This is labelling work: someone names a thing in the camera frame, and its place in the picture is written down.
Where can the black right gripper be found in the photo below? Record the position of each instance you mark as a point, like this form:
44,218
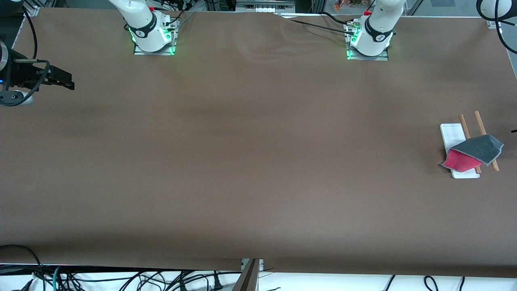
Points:
21,74

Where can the grey and pink towel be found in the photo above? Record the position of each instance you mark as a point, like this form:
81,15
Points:
478,151

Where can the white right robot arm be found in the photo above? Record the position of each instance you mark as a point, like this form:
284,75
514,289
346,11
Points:
141,20

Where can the white power strip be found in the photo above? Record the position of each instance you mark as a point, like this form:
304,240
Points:
264,7

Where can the black power plug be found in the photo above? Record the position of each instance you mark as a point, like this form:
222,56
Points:
217,283

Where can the brown table support beam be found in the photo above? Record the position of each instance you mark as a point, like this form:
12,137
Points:
247,279

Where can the orange background clutter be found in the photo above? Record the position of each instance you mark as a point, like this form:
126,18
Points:
351,4

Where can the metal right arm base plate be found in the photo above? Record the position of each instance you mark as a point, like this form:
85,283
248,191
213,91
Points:
139,52

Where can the white table edge bracket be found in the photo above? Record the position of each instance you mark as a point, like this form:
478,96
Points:
243,264

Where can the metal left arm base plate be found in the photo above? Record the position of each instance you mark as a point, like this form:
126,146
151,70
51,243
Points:
381,57

